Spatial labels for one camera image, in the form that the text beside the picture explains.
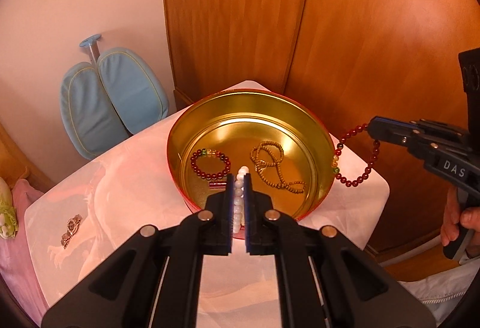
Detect dark red bead bracelet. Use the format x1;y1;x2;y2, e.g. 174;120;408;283
331;122;382;189

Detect white pearl bead bracelet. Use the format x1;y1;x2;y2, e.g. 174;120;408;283
232;165;251;236

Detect person's right hand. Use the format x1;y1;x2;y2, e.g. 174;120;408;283
440;186;480;256

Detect grey trouser leg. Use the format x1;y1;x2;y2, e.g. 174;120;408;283
399;260;479;326

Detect white printed table cloth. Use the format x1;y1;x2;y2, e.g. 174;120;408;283
25;111;390;327

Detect wooden wardrobe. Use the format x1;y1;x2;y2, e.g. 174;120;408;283
160;0;480;282

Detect round red gold tin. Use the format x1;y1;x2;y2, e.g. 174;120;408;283
167;89;335;220

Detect pink bed sheet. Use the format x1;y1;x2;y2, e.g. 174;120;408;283
1;179;48;326

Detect green white plush toy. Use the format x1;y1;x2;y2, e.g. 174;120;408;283
0;178;19;239

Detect wooden headboard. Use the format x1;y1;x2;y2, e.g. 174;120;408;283
0;126;55;192

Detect light blue folding chair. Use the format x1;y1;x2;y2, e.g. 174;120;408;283
59;34;169;160

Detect brown wooden bead necklace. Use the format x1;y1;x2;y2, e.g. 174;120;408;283
249;140;308;195

